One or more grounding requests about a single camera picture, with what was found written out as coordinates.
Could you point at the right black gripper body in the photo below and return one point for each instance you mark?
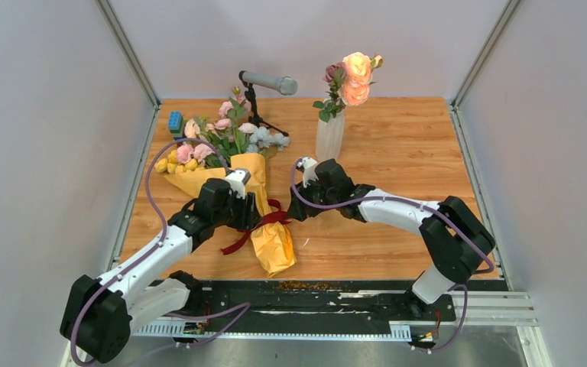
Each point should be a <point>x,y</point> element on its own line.
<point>316,194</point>

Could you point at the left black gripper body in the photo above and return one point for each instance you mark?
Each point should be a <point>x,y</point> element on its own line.
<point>235,214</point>

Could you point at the dark red ribbon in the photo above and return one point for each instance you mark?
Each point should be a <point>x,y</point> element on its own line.
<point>278,215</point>

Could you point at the yellow flower bouquet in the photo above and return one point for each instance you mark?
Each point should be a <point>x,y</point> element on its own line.
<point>235,150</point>

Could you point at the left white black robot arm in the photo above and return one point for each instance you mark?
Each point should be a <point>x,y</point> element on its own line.
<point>102,313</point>

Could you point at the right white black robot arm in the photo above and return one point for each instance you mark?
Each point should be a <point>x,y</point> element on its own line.
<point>458,243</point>

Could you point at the white ribbed vase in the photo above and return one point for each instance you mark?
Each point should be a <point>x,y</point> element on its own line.
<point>329,137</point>

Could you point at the orange flowers in vase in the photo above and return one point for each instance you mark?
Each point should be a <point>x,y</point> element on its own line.
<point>349,83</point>

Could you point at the colourful toy block train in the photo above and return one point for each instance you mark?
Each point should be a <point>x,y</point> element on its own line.
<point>176,125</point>

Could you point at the silver microphone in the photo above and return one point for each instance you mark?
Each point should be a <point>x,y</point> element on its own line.
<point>285,85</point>

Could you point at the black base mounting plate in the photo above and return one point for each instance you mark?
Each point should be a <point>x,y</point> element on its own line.
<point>317,307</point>

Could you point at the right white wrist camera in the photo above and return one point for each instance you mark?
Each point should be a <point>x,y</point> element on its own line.
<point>307,166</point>

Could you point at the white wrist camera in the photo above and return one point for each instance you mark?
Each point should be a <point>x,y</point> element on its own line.
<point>238,178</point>
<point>307,166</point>

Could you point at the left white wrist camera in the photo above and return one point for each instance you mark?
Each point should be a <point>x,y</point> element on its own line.
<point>238,178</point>

